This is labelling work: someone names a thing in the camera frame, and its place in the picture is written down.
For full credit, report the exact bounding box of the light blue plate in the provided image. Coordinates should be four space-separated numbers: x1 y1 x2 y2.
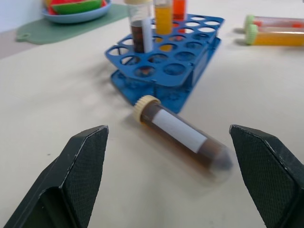
41 0 113 24

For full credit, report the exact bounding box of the brown liquid tube cream cap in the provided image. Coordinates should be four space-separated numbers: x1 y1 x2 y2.
124 0 154 53
133 95 235 183

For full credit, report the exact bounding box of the orange-red liquid tube green cap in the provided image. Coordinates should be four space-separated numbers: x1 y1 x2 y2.
243 14 304 31

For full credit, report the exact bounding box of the orange tube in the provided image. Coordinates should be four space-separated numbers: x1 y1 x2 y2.
172 0 186 21

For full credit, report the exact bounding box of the yellow liquid tube green cap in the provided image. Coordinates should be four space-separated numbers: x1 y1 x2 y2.
245 24 304 47

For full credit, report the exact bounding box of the blue plastic test tube rack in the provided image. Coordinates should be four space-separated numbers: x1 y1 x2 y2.
104 13 226 114

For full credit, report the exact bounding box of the toy watermelon slice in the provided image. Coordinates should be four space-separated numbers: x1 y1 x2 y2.
43 0 108 15

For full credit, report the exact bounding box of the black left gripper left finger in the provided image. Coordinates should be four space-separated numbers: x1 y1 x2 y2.
3 124 110 228

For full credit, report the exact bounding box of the green silicone mat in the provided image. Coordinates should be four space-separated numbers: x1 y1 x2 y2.
15 3 131 46

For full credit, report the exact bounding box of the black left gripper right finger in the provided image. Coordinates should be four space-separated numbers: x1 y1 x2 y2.
228 124 304 228

